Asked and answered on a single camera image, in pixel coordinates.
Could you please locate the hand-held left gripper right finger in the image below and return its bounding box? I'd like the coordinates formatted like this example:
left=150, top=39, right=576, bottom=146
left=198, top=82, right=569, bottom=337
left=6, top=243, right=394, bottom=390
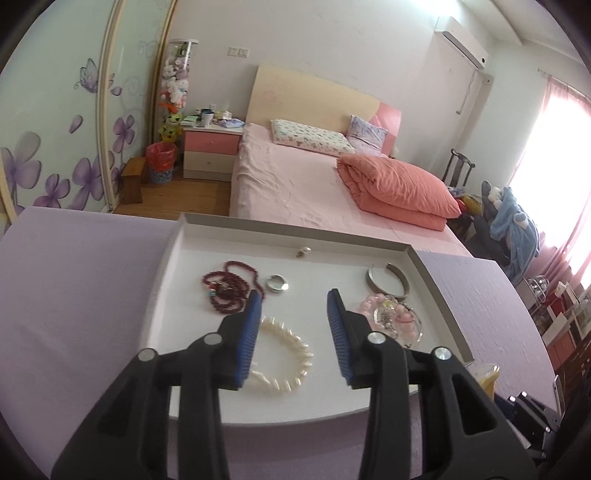
left=326, top=288, right=539, bottom=480

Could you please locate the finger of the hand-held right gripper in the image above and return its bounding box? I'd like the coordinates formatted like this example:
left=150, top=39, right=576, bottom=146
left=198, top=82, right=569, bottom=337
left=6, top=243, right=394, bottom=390
left=507, top=391, right=563, bottom=432

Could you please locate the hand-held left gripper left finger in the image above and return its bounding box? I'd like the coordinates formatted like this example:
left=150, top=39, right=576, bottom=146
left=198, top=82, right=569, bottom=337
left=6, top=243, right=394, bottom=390
left=51, top=290, right=263, bottom=480

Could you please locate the white pearl bracelet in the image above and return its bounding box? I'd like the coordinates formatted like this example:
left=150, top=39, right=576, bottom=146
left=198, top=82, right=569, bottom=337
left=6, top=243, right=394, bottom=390
left=242, top=315, right=315, bottom=394

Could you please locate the pink bead bracelet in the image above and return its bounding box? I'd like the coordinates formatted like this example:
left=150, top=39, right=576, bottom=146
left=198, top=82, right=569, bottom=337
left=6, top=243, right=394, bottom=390
left=360, top=295, right=419, bottom=344

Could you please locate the grey and white tray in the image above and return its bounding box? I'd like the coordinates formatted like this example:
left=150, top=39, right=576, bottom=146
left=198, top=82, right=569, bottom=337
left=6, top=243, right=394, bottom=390
left=139, top=212, right=474, bottom=423

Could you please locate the clear bangle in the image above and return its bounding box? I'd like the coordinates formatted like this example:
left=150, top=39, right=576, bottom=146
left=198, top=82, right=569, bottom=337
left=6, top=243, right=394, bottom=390
left=369, top=300, right=424, bottom=349

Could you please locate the silver open bangle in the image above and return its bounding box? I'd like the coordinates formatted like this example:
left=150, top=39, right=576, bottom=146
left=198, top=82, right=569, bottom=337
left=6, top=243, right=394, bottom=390
left=367, top=262, right=411, bottom=302

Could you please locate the shelf with red boxes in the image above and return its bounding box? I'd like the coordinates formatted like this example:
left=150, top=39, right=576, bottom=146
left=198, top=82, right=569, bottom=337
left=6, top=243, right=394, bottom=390
left=526, top=274, right=591, bottom=365

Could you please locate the bed with pink sheet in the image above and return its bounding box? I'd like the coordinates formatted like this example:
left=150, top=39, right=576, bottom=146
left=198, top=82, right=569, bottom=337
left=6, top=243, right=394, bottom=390
left=229, top=122, right=472, bottom=254

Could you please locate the coral duvet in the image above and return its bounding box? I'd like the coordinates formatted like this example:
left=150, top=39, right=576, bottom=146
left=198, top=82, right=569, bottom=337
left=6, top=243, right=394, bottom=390
left=336, top=154, right=462, bottom=232

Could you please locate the grey chair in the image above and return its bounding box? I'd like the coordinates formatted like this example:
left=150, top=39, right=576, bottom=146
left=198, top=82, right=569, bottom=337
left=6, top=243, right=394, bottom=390
left=475, top=180, right=513, bottom=260

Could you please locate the purple tablecloth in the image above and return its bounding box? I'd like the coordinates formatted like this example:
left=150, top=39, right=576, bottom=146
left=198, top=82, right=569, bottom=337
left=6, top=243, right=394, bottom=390
left=0, top=206, right=561, bottom=480

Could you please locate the blue plush robe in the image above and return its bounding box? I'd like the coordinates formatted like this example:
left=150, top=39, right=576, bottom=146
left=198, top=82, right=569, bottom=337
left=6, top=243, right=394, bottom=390
left=489, top=186, right=541, bottom=259

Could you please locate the pink and white nightstand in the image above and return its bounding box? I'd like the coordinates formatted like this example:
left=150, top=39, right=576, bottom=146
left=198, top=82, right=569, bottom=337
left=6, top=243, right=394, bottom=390
left=182, top=126, right=244, bottom=182

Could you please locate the red waste basket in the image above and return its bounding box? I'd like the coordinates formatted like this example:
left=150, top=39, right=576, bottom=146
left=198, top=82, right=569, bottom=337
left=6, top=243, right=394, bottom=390
left=146, top=141, right=177, bottom=185

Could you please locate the white patterned pillow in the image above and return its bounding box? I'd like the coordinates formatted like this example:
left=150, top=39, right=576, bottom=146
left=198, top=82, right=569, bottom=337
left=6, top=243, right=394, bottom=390
left=270, top=119, right=356, bottom=156

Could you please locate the purple floral pillow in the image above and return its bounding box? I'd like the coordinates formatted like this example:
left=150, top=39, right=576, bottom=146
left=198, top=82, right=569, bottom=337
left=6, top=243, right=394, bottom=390
left=346, top=114, right=389, bottom=152

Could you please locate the dark wooden chair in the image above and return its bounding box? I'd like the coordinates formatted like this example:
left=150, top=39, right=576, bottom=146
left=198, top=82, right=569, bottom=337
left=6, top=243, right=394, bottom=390
left=442, top=148, right=476, bottom=190

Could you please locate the pink curtain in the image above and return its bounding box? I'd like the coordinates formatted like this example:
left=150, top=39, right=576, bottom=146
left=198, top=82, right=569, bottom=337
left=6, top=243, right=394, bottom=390
left=508, top=76, right=591, bottom=296

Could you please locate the yellow plush toy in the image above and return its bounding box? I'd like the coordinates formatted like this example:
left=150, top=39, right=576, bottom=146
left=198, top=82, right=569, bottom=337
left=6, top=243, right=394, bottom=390
left=158, top=112, right=182, bottom=143

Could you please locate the clear tube of plush toys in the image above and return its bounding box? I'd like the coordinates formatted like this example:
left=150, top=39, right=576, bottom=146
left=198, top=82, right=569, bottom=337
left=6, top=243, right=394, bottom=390
left=154, top=39, right=200, bottom=144

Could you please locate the wardrobe with purple flowers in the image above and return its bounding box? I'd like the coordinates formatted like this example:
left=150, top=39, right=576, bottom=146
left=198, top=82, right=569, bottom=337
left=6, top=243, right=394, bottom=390
left=0, top=0, right=178, bottom=232

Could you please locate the white air conditioner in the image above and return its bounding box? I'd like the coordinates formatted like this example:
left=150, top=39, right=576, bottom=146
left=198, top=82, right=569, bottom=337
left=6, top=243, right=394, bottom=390
left=434, top=17, right=490, bottom=71

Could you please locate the dark red bead necklace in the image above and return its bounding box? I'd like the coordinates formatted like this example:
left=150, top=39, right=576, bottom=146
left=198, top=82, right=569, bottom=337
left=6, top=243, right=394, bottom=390
left=202, top=261, right=265, bottom=316

